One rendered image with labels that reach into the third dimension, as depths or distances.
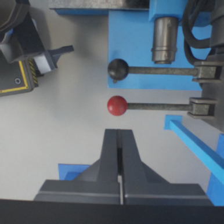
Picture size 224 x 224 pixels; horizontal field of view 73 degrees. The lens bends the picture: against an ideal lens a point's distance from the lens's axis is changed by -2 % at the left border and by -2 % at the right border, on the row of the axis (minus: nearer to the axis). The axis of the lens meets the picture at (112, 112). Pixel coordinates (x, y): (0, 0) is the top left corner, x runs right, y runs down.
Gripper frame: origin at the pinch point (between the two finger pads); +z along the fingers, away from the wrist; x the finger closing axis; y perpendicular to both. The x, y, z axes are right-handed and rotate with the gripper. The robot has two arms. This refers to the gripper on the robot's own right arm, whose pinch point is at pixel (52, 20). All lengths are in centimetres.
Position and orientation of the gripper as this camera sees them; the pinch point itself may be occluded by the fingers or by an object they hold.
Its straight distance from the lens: 41.8
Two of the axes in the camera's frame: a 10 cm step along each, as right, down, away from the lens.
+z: 3.7, -4.5, 8.1
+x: 3.1, 8.9, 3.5
